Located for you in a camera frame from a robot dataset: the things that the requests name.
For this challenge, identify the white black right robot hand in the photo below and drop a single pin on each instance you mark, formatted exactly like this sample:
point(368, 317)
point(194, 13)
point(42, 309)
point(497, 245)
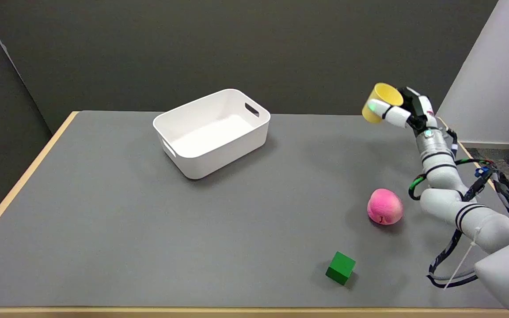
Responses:
point(399, 115)

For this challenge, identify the yellow cup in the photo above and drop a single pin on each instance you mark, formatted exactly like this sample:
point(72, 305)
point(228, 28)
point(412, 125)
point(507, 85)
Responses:
point(379, 98)

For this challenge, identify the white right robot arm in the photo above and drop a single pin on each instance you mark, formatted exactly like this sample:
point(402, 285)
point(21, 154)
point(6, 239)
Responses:
point(462, 198)

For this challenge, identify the white plastic storage box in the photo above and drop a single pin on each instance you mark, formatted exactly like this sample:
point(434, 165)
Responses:
point(212, 132)

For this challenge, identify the pink peach toy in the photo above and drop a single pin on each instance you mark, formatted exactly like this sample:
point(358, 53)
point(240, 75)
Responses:
point(384, 206)

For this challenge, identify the green cube block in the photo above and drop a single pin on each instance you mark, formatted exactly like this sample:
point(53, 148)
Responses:
point(340, 267)

